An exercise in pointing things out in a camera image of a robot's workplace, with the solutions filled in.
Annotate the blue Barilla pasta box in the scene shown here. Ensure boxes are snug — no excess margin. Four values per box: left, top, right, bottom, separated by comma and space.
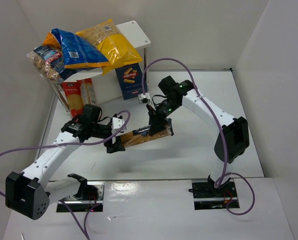
115, 63, 143, 100

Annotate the clear mixed pasta bag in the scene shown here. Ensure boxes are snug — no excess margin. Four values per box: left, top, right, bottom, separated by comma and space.
27, 45, 78, 85

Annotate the yellow pasta bag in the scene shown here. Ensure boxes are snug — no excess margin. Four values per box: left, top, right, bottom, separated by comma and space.
76, 19, 142, 75

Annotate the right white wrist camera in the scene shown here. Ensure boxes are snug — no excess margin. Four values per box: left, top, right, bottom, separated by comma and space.
138, 92, 151, 104

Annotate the dark La Sicilia spaghetti pack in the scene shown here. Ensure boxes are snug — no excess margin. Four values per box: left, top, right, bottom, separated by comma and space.
119, 123, 173, 148

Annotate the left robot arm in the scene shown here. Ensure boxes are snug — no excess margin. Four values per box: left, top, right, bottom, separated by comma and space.
5, 104, 127, 220

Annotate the clear red spaghetti pack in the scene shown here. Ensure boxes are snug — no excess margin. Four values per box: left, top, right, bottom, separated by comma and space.
77, 78, 96, 105

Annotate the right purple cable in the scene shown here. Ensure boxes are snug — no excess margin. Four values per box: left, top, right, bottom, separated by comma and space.
142, 57, 256, 216

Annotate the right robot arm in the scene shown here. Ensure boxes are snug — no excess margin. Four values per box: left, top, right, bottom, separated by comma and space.
147, 76, 249, 193

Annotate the blue pasta bag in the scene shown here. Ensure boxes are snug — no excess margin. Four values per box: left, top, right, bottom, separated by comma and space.
43, 28, 111, 69

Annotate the white two-tier shelf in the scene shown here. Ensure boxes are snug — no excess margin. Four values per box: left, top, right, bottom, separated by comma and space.
46, 20, 151, 113

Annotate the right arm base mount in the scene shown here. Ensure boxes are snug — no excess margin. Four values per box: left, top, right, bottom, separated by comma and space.
188, 179, 240, 211

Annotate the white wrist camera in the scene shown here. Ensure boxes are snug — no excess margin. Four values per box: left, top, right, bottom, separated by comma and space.
138, 92, 151, 104
111, 114, 125, 133

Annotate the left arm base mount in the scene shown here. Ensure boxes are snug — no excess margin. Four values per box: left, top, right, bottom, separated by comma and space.
63, 181, 105, 213

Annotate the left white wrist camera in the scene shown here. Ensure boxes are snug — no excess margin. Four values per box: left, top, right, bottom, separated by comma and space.
111, 114, 125, 133

